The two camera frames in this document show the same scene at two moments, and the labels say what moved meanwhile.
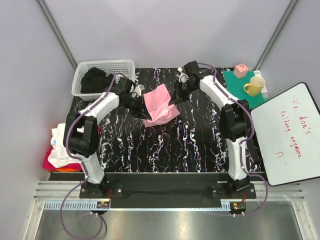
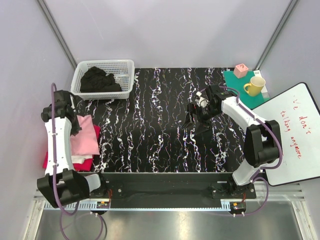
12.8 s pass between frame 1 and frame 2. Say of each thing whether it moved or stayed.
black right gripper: moved
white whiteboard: stayed
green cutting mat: stayed
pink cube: stayed
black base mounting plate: stayed
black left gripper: moved
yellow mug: stayed
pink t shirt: moved
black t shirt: stayed
